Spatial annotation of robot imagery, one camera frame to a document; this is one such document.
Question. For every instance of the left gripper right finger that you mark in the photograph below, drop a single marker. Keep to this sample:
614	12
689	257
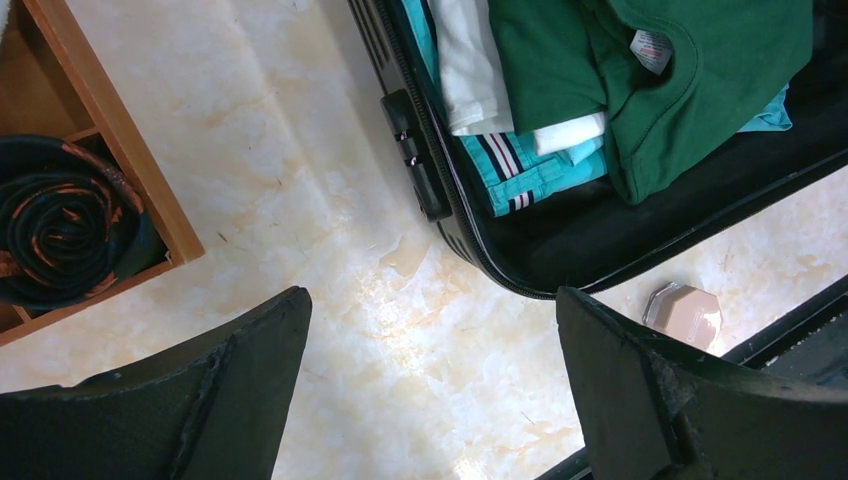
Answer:
696	411

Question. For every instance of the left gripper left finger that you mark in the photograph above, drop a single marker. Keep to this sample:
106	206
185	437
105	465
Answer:
212	407

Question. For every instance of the turquoise shorts with striped waistband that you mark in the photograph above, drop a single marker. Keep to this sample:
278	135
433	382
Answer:
515	177

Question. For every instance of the dark green shirt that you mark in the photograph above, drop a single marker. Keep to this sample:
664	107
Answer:
673	79

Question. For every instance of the white shirt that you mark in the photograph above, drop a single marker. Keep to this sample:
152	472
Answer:
474	91

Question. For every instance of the black open suitcase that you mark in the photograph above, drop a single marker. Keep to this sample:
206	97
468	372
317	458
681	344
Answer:
587	237

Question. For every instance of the rolled black orange belt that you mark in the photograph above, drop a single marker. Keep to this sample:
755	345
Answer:
72	225

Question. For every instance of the wooden tray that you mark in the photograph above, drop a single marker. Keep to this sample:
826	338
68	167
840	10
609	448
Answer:
53	84

